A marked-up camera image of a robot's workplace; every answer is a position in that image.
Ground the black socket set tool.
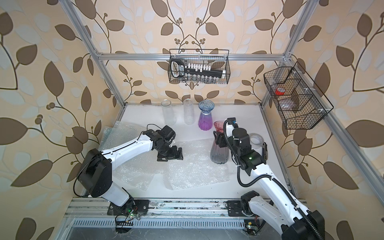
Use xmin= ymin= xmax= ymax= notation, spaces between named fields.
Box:
xmin=169 ymin=59 xmax=229 ymax=79

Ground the black tape dispenser piece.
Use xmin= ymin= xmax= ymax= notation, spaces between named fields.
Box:
xmin=262 ymin=142 xmax=268 ymax=164

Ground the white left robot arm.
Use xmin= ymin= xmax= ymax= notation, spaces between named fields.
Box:
xmin=76 ymin=126 xmax=184 ymax=207

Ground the clear bubble wrap sheet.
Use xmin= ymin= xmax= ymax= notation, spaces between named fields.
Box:
xmin=164 ymin=139 xmax=230 ymax=191
xmin=98 ymin=122 xmax=145 ymax=151
xmin=113 ymin=151 xmax=167 ymax=191

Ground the bubble pink vase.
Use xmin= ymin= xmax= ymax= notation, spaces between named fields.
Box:
xmin=210 ymin=121 xmax=229 ymax=165

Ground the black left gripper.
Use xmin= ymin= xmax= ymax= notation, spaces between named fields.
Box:
xmin=156 ymin=141 xmax=186 ymax=161

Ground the black back wire basket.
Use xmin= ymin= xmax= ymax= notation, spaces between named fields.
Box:
xmin=168 ymin=48 xmax=231 ymax=85

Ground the clear tape roll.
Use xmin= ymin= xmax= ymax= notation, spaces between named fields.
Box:
xmin=250 ymin=133 xmax=265 ymax=149

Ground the bubble clear vase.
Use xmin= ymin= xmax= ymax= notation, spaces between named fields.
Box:
xmin=183 ymin=98 xmax=195 ymax=125

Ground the red tape roll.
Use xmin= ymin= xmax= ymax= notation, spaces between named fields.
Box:
xmin=275 ymin=87 xmax=286 ymax=96

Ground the black corrugated cable conduit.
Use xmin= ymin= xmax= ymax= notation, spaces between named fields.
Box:
xmin=222 ymin=117 xmax=325 ymax=240

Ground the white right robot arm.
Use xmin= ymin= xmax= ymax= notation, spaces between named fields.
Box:
xmin=216 ymin=118 xmax=325 ymax=240

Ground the aluminium front rail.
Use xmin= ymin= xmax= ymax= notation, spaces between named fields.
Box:
xmin=65 ymin=198 xmax=253 ymax=219

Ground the clear ribbed glass vase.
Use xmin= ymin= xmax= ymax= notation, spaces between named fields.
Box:
xmin=161 ymin=99 xmax=176 ymax=126

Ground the bubble purple vase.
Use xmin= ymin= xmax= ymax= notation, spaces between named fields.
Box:
xmin=198 ymin=100 xmax=215 ymax=131

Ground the black side wire basket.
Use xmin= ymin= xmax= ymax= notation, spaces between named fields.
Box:
xmin=264 ymin=62 xmax=334 ymax=130

